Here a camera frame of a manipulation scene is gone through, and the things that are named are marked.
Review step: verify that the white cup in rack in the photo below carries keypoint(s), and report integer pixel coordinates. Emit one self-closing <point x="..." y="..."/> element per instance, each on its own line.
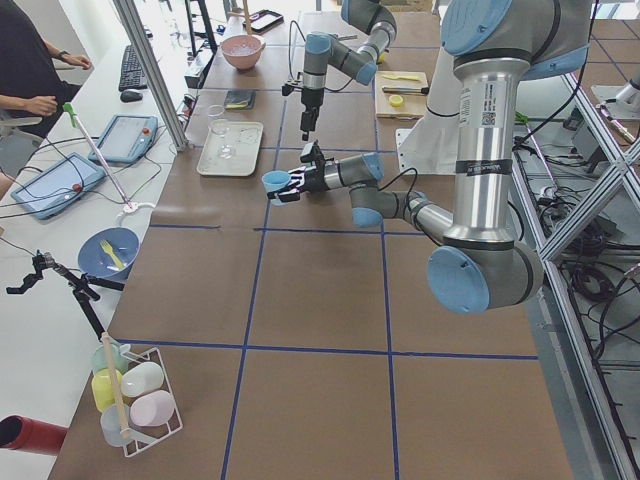
<point x="143" y="378"/>

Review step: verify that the blue teach pendant near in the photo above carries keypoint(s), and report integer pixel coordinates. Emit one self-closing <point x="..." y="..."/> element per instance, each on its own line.
<point x="57" y="187"/>

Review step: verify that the pink cup in rack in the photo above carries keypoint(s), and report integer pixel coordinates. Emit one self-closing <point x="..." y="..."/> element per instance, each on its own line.
<point x="153" y="409"/>

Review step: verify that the white stand with rod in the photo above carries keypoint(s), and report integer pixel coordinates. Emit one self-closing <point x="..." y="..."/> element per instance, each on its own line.
<point x="130" y="207"/>

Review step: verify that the blue teach pendant far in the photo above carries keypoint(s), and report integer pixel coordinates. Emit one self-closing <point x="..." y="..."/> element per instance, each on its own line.
<point x="127" y="138"/>

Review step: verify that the grey folded cloth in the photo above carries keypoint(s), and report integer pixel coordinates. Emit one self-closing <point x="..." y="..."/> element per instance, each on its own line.
<point x="239" y="99"/>

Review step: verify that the seated person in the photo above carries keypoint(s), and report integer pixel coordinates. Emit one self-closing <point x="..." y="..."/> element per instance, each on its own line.
<point x="30" y="86"/>

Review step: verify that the blue teach pendant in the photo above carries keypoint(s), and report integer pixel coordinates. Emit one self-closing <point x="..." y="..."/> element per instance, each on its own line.
<point x="127" y="138"/>
<point x="57" y="187"/>

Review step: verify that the wooden rack handle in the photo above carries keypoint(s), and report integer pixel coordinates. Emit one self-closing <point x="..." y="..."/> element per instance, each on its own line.
<point x="125" y="431"/>

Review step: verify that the lemon half slice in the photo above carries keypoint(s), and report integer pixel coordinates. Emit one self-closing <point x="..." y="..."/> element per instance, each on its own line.
<point x="396" y="100"/>

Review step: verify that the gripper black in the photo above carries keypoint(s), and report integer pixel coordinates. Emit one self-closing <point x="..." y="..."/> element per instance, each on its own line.
<point x="310" y="99"/>
<point x="314" y="179"/>

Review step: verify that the cream bear tray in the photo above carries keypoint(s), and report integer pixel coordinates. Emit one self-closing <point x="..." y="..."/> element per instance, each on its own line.
<point x="245" y="137"/>

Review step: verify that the yellow cup in rack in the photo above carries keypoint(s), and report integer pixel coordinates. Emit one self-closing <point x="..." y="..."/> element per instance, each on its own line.
<point x="102" y="390"/>

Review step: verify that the white wire cup rack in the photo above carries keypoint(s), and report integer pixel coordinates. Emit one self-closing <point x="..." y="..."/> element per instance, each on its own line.
<point x="144" y="438"/>

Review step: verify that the steel knife handle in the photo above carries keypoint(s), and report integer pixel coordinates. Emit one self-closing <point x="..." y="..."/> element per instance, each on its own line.
<point x="401" y="90"/>

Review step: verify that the aluminium frame post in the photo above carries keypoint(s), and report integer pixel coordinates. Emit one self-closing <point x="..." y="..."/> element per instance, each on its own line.
<point x="133" y="26"/>

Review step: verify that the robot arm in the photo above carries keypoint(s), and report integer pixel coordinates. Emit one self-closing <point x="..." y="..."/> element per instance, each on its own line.
<point x="487" y="49"/>
<point x="323" y="50"/>

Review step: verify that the red cylinder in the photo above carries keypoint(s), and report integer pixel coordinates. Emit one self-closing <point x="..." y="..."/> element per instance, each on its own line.
<point x="25" y="434"/>

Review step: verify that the dark blue bowl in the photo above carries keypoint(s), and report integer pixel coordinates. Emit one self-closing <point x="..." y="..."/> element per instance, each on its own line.
<point x="93" y="261"/>

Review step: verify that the green cup in rack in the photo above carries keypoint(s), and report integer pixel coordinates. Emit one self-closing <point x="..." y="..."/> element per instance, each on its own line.
<point x="99" y="361"/>

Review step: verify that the yellow plastic knife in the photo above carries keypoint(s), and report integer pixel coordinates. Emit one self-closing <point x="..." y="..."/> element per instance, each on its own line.
<point x="412" y="78"/>

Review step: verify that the clear cup in rack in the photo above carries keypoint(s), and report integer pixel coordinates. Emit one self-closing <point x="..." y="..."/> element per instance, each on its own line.
<point x="111" y="427"/>

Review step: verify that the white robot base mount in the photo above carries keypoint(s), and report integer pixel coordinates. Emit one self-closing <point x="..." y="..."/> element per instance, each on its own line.
<point x="431" y="145"/>

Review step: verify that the wooden cutting board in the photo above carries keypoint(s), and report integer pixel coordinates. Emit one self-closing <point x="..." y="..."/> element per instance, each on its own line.
<point x="414" y="105"/>

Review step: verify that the black computer mouse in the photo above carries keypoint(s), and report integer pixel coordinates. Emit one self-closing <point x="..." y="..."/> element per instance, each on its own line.
<point x="130" y="96"/>

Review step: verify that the yellow plastic fork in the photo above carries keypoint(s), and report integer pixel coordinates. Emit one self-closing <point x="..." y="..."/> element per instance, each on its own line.
<point x="109" y="250"/>

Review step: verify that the clear wine glass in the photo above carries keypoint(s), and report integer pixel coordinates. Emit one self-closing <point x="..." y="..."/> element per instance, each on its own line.
<point x="219" y="128"/>

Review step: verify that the light blue plastic cup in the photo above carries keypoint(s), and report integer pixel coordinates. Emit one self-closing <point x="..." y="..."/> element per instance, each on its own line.
<point x="275" y="180"/>

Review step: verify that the black keyboard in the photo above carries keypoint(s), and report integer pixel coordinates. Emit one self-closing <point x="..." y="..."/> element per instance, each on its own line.
<point x="132" y="75"/>

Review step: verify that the pink bowl with ice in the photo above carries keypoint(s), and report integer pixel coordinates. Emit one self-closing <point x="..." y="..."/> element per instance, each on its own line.
<point x="243" y="51"/>

